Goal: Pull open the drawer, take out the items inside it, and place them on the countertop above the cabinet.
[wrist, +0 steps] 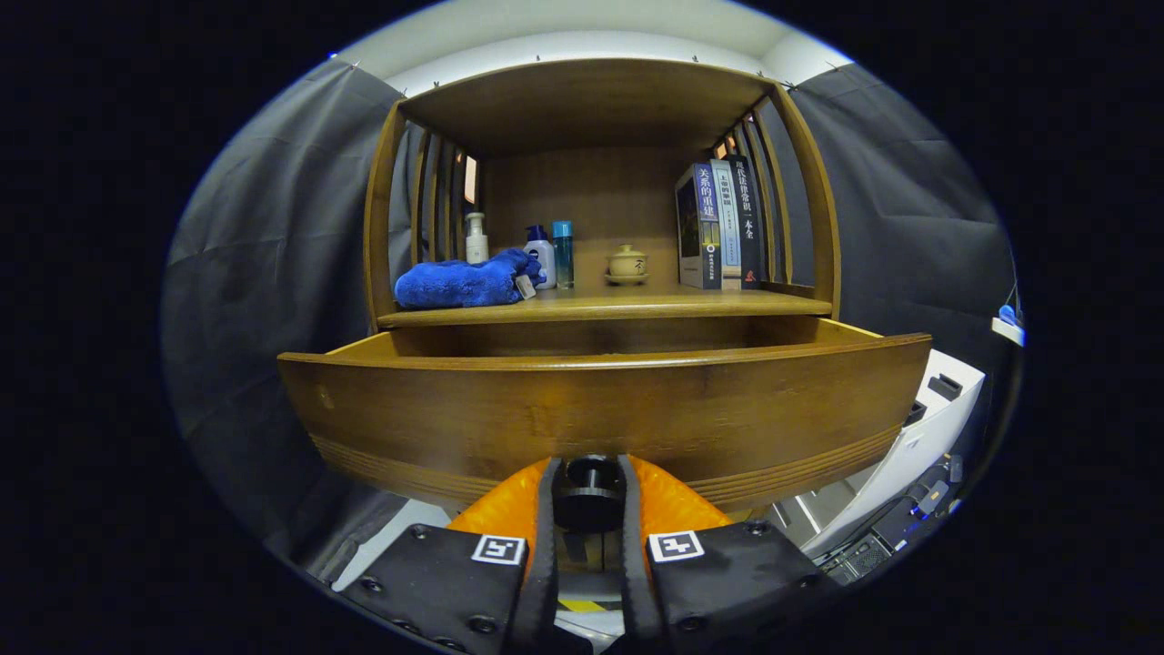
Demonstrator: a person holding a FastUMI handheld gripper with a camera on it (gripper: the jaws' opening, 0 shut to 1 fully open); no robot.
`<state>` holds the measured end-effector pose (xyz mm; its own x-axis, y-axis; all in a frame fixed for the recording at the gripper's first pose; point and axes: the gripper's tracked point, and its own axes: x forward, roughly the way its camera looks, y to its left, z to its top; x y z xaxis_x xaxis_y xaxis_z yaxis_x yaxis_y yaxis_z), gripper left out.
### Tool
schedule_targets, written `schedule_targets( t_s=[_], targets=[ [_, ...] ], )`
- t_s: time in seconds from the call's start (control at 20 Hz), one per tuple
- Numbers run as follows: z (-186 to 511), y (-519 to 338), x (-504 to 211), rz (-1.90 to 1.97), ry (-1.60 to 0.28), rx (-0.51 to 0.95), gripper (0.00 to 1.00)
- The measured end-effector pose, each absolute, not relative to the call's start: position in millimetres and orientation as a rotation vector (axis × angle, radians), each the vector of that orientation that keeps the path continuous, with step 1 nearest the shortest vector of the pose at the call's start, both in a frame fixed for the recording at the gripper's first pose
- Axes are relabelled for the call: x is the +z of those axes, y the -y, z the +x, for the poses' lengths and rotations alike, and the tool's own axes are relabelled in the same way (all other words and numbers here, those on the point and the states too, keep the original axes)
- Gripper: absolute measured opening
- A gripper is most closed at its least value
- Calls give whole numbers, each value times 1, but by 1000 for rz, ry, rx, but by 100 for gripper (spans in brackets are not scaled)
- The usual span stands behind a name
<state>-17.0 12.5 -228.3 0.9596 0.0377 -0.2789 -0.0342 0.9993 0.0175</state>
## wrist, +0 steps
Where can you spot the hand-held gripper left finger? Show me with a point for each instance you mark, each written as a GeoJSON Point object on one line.
{"type": "Point", "coordinates": [436, 582]}

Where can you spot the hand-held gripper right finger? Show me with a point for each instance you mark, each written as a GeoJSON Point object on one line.
{"type": "Point", "coordinates": [737, 578]}

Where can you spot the wooden drawer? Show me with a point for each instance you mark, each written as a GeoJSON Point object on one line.
{"type": "Point", "coordinates": [591, 409]}

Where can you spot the white plastic cabinet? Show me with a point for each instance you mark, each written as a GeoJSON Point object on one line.
{"type": "Point", "coordinates": [918, 446]}

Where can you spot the wooden countertop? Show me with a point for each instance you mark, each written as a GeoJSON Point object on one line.
{"type": "Point", "coordinates": [637, 302]}

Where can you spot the wooden cabinet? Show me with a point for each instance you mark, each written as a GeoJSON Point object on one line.
{"type": "Point", "coordinates": [591, 191]}

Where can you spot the yellow black hazard tape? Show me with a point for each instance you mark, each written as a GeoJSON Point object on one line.
{"type": "Point", "coordinates": [580, 605]}

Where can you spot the black electronic equipment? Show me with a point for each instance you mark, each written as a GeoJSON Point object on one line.
{"type": "Point", "coordinates": [896, 528]}

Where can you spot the blue towel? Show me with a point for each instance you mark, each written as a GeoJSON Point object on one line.
{"type": "Point", "coordinates": [455, 284]}

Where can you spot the beige lidded teacup with saucer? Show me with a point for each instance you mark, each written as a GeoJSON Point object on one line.
{"type": "Point", "coordinates": [627, 264]}

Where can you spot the white bottle with blue cap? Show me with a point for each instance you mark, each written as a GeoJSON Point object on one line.
{"type": "Point", "coordinates": [542, 259]}

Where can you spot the white pump bottle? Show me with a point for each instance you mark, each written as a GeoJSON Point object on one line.
{"type": "Point", "coordinates": [476, 244]}

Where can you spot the teal bottle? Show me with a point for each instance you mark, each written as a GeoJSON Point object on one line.
{"type": "Point", "coordinates": [564, 259]}

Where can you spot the book with pale spine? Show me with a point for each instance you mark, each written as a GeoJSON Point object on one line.
{"type": "Point", "coordinates": [727, 227]}

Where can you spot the grey book with blue spine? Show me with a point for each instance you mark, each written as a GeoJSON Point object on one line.
{"type": "Point", "coordinates": [700, 227]}

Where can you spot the black backdrop cloth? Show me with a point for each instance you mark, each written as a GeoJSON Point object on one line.
{"type": "Point", "coordinates": [264, 273]}

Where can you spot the black book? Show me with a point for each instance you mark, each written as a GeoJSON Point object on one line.
{"type": "Point", "coordinates": [750, 223]}

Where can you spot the white power strip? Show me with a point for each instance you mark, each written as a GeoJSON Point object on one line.
{"type": "Point", "coordinates": [1008, 323]}

